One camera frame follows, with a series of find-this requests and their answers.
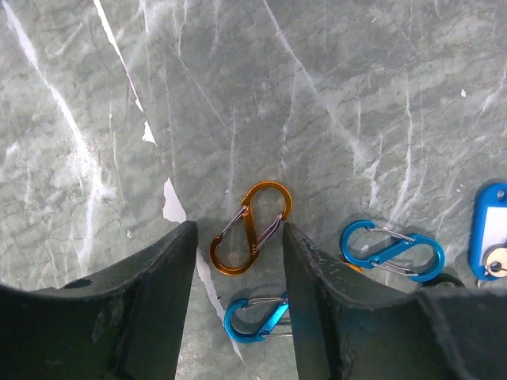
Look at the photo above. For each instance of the light blue key tag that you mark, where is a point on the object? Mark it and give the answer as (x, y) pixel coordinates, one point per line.
(487, 256)

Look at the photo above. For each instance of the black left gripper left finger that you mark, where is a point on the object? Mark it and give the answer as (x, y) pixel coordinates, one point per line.
(123, 322)

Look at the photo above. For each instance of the blue carabiner keyring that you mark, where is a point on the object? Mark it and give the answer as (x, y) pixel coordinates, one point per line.
(382, 259)
(275, 319)

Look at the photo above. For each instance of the orange carabiner keyring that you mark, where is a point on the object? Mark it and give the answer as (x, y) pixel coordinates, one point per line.
(255, 242)

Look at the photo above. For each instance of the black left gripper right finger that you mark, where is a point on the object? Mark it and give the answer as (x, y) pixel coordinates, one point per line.
(348, 326)

